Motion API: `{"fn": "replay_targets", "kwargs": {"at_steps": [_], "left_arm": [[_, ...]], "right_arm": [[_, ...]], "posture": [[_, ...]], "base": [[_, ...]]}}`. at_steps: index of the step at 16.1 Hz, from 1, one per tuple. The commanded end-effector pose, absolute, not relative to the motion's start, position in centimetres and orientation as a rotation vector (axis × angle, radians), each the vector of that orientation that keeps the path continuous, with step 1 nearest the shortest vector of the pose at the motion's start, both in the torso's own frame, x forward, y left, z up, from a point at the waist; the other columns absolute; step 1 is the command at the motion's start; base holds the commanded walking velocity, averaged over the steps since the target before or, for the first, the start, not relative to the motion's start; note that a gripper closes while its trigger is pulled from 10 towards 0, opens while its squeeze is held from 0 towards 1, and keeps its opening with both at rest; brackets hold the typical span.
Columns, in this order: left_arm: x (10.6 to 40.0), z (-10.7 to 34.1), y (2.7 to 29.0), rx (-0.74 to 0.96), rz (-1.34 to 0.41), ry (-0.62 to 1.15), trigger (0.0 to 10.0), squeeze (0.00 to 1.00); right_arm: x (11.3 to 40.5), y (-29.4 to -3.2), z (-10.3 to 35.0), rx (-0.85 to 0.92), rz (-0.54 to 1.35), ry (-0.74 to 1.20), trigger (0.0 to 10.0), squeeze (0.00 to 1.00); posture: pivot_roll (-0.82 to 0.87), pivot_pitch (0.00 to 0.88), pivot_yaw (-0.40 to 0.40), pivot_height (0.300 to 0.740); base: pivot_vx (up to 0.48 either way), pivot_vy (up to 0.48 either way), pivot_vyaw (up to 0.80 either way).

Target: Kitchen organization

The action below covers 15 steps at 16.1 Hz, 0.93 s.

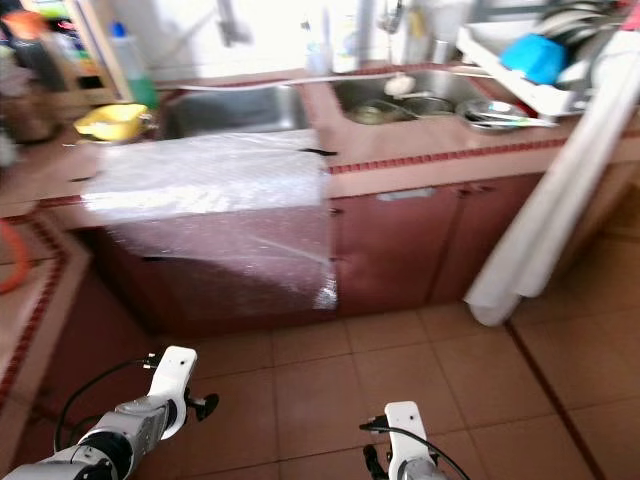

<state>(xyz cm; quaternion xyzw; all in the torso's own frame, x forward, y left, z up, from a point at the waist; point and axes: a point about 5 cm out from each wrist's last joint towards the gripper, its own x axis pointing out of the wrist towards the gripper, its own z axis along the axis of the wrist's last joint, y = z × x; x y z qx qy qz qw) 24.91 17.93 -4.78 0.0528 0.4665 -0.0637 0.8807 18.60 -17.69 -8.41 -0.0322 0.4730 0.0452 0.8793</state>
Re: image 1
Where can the yellow plastic bowl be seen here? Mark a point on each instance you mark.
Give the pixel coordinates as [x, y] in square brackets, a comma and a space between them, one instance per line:
[110, 121]

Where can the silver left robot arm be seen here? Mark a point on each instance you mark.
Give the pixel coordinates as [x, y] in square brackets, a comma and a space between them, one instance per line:
[120, 440]

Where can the black tape strip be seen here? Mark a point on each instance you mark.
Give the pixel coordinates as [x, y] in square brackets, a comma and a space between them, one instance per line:
[152, 258]
[320, 151]

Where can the clear bubble wrap sheet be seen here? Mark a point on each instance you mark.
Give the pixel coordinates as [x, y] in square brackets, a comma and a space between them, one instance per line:
[210, 200]

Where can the red-brown cabinet door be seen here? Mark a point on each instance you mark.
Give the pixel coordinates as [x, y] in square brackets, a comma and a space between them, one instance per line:
[485, 220]
[390, 250]

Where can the steel sink basin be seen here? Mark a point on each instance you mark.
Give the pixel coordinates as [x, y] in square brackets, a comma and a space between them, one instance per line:
[360, 85]
[230, 112]

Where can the white curtain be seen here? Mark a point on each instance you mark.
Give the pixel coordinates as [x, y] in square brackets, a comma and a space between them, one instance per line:
[550, 220]

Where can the brown powder jar pink lid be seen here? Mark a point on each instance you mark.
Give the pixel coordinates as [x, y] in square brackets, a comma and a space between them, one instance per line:
[25, 115]

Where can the green dish soap bottle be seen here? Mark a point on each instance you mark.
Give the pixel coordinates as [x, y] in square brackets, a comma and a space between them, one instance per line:
[132, 70]

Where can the steel dish with utensil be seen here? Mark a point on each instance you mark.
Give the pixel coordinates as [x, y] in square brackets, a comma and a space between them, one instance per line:
[495, 113]

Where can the round white scrubber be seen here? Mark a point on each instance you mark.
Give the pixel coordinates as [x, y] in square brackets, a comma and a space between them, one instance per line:
[400, 85]

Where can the white dish rack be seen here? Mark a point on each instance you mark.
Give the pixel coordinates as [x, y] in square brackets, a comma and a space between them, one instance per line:
[480, 50]

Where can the blue plastic bowl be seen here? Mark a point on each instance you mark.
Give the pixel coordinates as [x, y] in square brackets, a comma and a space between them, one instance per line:
[532, 58]

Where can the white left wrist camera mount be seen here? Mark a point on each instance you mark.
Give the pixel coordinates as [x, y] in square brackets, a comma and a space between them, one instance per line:
[172, 375]

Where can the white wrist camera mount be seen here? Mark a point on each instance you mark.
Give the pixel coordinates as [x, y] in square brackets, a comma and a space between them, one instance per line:
[408, 430]
[172, 375]

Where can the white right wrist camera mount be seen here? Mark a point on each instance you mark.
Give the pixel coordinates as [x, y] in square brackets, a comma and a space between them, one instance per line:
[408, 430]

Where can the steel wall faucet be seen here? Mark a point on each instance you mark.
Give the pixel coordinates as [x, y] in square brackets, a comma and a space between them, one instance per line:
[232, 25]

